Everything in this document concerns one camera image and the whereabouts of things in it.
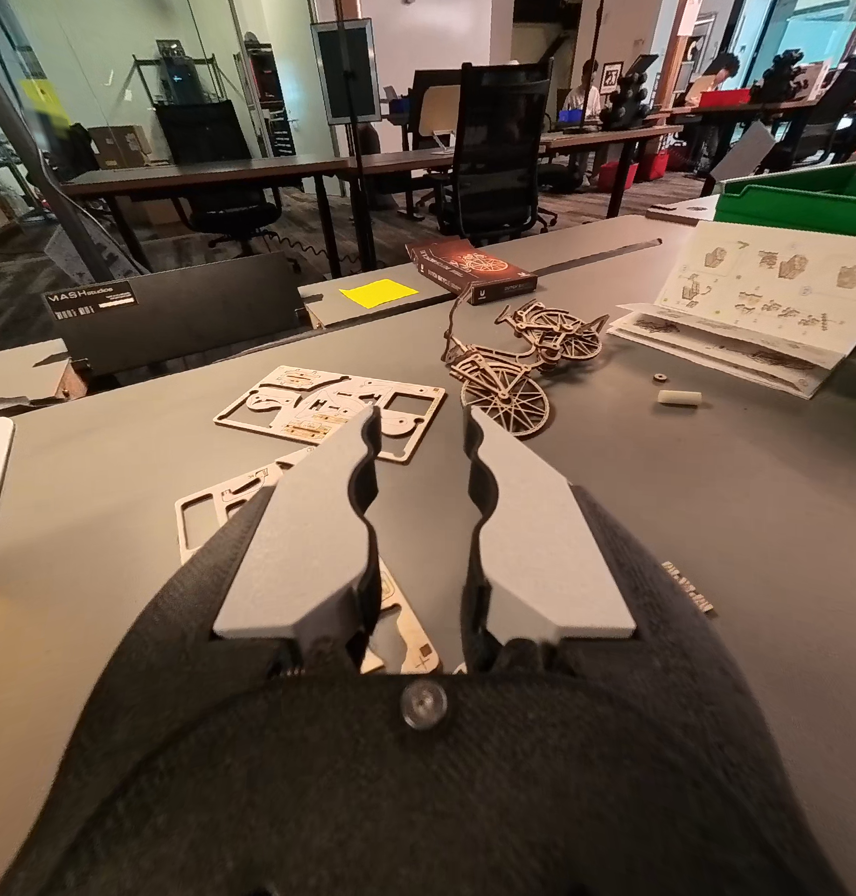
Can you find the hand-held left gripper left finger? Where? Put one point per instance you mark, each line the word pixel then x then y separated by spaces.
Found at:
pixel 295 553

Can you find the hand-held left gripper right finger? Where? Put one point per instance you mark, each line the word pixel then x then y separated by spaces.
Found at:
pixel 547 553

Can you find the large wooden parts sheet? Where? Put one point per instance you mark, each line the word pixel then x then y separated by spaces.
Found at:
pixel 410 633

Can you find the wooden bicycle model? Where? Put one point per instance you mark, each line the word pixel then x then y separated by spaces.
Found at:
pixel 505 404

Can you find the rectangular wooden parts sheet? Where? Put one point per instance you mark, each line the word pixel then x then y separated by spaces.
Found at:
pixel 291 378

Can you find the small slatted wooden panel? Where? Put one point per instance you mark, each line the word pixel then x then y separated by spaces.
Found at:
pixel 686 586

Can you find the small white cylinder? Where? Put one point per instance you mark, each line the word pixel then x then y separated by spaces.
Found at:
pixel 679 397

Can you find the yellow sticky note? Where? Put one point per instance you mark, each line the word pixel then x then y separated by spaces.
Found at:
pixel 379 292

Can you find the dark bicycle kit box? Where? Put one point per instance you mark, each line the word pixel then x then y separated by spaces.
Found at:
pixel 470 280

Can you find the white instruction booklet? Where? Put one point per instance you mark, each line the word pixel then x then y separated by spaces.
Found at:
pixel 770 280

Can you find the red plastic bin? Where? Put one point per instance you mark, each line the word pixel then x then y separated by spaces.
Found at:
pixel 655 166
pixel 618 175

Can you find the long brown desk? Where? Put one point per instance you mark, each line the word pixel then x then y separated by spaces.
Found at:
pixel 211 171

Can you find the green plastic bin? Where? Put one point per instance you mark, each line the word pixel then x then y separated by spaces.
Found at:
pixel 784 206

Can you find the brown desk with black legs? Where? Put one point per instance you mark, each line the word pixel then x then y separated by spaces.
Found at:
pixel 610 136

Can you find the black mesh office chair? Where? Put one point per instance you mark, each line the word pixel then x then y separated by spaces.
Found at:
pixel 498 126

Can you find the leaning grey panel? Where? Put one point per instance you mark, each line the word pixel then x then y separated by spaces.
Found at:
pixel 742 154

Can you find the cardboard box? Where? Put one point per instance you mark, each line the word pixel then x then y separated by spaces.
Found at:
pixel 116 143

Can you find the grey board on stand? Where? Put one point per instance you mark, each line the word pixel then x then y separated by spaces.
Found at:
pixel 345 70

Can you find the yellow paper on glass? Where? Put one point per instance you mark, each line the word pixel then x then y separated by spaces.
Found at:
pixel 43 98

